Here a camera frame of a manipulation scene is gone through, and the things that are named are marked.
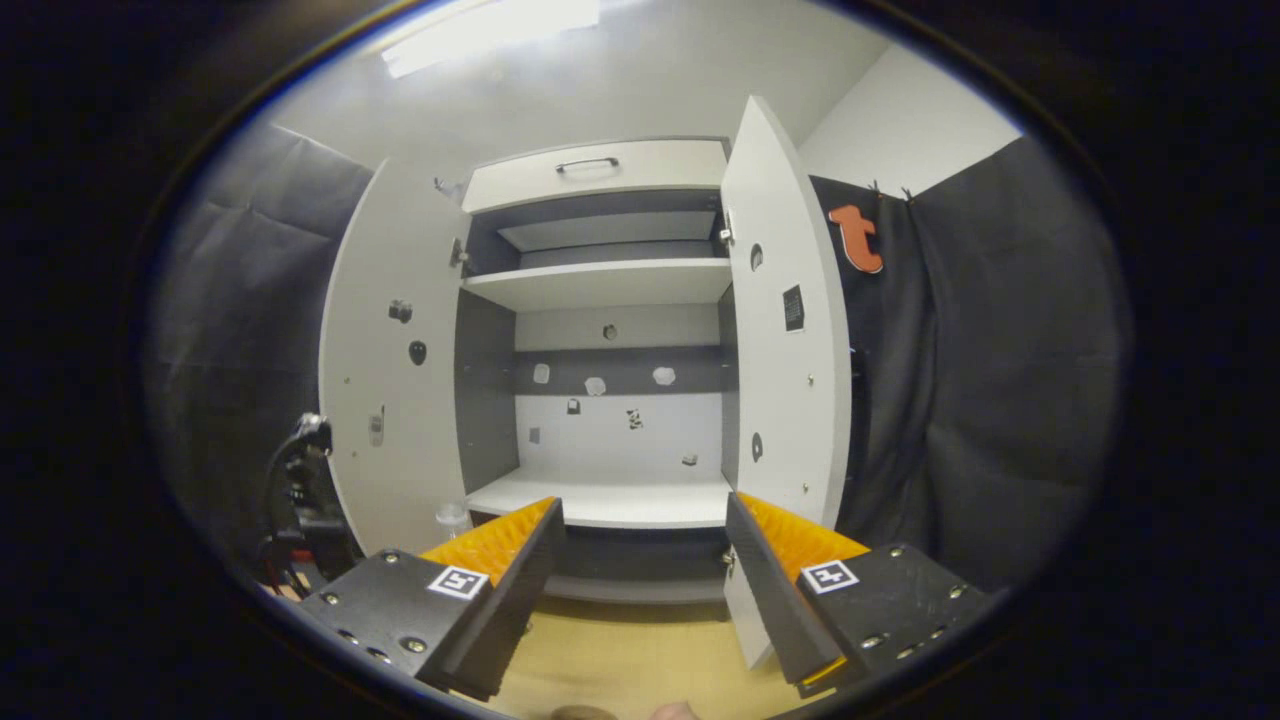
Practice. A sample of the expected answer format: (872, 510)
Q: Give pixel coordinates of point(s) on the white cabinet shelf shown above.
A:
(600, 283)

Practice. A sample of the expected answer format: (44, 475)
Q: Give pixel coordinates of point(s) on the black backdrop cloth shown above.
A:
(1000, 400)

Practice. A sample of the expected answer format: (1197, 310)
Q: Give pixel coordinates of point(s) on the metal door hinge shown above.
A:
(458, 253)
(726, 235)

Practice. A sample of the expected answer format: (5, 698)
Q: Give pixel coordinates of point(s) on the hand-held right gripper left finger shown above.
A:
(515, 610)

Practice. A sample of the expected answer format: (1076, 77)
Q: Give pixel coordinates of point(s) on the white cabinet door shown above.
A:
(420, 440)
(800, 400)

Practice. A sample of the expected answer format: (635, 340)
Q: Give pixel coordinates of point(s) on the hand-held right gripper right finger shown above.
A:
(770, 600)

